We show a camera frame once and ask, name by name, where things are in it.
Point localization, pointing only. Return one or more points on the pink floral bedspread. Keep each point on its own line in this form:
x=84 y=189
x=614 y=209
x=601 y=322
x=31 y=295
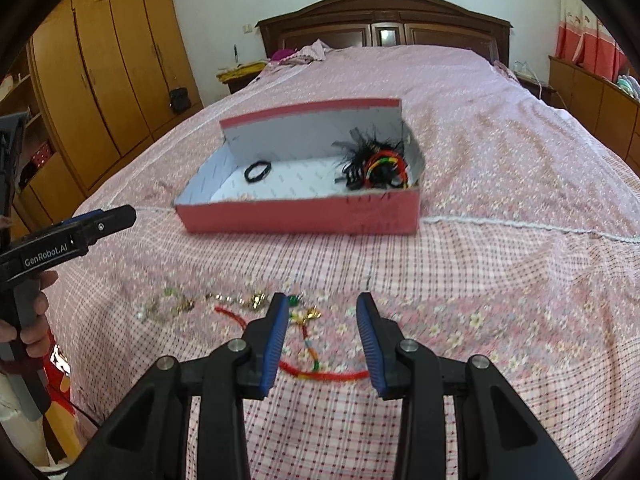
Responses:
x=527 y=251

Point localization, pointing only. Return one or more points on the pink floral curtain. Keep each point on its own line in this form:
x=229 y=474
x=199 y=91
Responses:
x=584 y=41

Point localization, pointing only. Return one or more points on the black feather hair clip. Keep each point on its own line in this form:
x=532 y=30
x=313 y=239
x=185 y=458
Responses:
x=372 y=164

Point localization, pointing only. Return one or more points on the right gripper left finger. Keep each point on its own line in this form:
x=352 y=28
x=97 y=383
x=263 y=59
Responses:
x=146 y=435

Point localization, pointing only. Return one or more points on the plush toys on cabinet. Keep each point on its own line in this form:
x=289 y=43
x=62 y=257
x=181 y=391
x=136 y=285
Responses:
x=629 y=85

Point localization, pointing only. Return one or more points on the small gold charm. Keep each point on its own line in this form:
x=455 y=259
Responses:
x=302 y=317

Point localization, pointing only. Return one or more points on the dark wooden headboard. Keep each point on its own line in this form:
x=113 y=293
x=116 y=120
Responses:
x=388 y=23

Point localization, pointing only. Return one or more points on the pink cardboard box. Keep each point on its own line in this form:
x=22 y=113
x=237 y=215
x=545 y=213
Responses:
x=275 y=170

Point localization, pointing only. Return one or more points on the yellow wooden wardrobe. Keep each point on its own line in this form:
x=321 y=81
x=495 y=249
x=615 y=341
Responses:
x=93 y=82

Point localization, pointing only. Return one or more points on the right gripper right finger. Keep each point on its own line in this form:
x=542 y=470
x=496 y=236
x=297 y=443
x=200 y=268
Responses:
x=498 y=436

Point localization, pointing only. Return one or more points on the pink clothes on bed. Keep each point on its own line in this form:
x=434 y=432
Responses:
x=315 y=52

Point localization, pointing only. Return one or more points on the wooden drawer cabinet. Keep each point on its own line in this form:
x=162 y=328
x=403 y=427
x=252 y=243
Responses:
x=602 y=108

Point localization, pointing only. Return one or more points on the bedside table with yellow cloth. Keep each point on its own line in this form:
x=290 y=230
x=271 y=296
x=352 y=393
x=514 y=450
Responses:
x=239 y=77

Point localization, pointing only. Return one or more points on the black bag on floor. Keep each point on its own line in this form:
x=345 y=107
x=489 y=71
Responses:
x=179 y=100

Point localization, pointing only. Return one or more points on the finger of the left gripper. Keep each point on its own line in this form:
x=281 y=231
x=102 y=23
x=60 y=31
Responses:
x=88 y=216
x=112 y=221

